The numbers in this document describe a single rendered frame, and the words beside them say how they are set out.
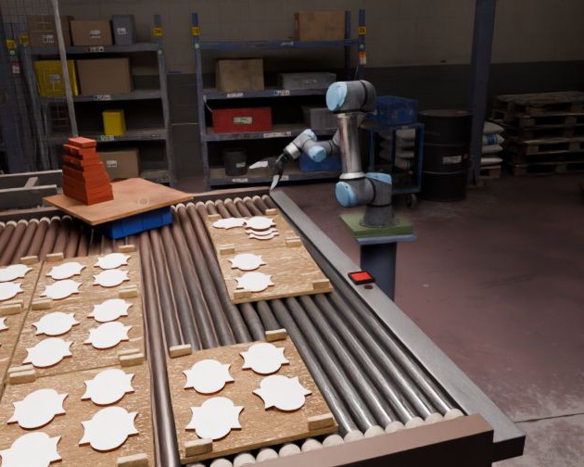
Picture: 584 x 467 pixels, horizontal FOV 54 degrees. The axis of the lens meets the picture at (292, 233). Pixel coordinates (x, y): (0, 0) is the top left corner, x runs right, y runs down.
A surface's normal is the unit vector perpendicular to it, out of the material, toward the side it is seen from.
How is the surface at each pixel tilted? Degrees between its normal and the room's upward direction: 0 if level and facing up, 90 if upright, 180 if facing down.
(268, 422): 0
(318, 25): 88
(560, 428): 0
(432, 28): 90
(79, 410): 0
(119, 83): 90
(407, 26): 90
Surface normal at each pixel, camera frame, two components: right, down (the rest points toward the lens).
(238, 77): 0.20, 0.31
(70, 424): -0.02, -0.94
